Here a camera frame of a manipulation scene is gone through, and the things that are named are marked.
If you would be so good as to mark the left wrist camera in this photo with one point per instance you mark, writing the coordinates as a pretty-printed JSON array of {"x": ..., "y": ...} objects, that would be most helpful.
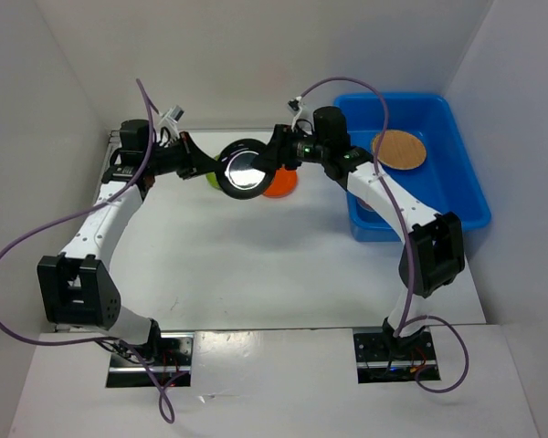
[{"x": 173, "y": 116}]

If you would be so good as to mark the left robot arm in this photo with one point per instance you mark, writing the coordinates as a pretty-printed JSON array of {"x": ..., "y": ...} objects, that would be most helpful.
[{"x": 76, "y": 286}]

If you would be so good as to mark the green plastic plate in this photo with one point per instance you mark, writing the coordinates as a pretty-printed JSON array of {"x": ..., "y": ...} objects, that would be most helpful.
[{"x": 212, "y": 180}]

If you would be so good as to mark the blue plastic bin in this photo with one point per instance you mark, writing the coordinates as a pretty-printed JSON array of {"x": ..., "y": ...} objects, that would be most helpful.
[{"x": 446, "y": 180}]

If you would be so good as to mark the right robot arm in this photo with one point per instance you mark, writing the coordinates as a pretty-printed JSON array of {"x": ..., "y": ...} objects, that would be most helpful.
[{"x": 433, "y": 253}]

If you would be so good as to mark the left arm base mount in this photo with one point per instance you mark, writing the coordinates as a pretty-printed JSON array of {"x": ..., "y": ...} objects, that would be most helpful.
[{"x": 172, "y": 366}]

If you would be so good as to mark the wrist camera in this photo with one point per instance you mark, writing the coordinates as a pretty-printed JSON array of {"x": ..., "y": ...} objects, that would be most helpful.
[
  {"x": 173, "y": 116},
  {"x": 298, "y": 110}
]

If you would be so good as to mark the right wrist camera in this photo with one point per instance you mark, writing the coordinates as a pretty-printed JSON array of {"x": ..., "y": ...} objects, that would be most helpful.
[{"x": 298, "y": 110}]

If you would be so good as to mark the orange plastic plate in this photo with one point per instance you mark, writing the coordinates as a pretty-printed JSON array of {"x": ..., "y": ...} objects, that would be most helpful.
[{"x": 283, "y": 184}]

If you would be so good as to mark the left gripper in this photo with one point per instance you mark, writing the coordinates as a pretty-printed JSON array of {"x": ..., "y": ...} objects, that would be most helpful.
[{"x": 194, "y": 161}]

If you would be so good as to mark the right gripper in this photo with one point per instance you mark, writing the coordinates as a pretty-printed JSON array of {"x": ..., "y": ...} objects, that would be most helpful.
[{"x": 277, "y": 147}]

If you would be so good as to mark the pink plastic cup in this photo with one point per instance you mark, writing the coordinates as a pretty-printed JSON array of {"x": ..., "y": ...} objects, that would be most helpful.
[{"x": 365, "y": 206}]

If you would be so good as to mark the black plastic plate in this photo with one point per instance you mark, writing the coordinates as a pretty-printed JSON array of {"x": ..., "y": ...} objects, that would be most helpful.
[{"x": 236, "y": 176}]

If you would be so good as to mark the brown woven bamboo tray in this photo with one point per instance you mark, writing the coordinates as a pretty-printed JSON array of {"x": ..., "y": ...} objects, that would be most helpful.
[{"x": 400, "y": 150}]

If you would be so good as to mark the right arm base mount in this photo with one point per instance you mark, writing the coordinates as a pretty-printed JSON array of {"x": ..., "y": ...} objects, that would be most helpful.
[{"x": 378, "y": 361}]

